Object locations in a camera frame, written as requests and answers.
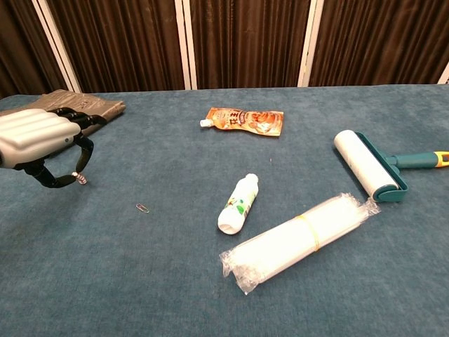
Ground white plastic bottle green label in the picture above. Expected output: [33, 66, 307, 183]
[217, 173, 260, 235]

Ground dark brown pleated curtain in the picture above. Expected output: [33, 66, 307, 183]
[0, 0, 449, 100]

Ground folded grey-green trousers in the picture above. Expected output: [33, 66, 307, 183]
[21, 88, 127, 138]

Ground wrapped white lint roller refills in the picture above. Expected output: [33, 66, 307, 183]
[219, 192, 382, 295]

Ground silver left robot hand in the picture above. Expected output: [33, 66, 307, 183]
[0, 107, 108, 190]

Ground green handled lint roller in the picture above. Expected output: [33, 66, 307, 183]
[333, 129, 449, 204]

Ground orange spouted sauce pouch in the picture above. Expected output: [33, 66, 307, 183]
[199, 107, 285, 138]

